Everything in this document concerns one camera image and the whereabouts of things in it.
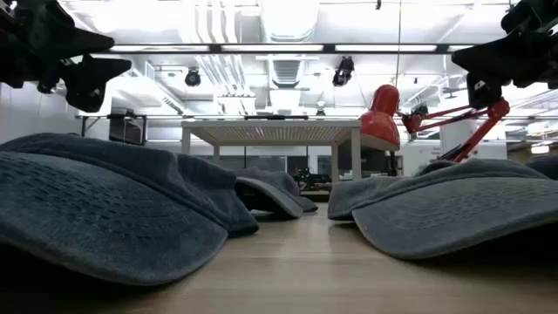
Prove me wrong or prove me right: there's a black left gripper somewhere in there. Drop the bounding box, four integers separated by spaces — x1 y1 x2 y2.
0 0 133 113

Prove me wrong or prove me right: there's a silver ceiling air duct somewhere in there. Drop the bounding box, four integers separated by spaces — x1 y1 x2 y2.
259 0 322 43

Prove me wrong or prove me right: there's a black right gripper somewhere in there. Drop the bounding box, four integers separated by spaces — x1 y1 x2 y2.
452 0 558 110

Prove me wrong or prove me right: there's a thin hanging ceiling cable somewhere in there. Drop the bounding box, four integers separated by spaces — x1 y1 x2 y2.
394 0 403 88

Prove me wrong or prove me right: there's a long ceiling light bar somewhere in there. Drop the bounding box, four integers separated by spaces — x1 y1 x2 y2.
93 42 476 55

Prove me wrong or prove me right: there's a white background cabinet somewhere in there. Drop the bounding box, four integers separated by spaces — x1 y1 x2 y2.
439 119 480 160

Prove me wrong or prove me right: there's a ceiling air vent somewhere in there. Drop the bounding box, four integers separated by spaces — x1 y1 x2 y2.
272 58 302 88

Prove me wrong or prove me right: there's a black ceiling camera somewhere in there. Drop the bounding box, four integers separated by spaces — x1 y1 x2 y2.
184 67 202 87
331 55 356 87

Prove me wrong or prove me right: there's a dark blue baseball cap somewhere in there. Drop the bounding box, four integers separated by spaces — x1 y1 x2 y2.
0 132 261 288

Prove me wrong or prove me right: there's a grey baseball cap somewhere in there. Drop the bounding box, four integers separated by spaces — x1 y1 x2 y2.
326 155 558 262
234 167 319 220

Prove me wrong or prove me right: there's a red desk lamp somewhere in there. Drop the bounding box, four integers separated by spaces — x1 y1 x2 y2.
357 84 511 163

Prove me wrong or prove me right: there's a white perforated metal shelf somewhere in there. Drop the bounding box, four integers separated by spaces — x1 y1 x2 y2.
180 119 363 182

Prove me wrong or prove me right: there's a dark background equipment rack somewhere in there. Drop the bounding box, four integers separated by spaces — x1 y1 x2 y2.
108 107 148 146

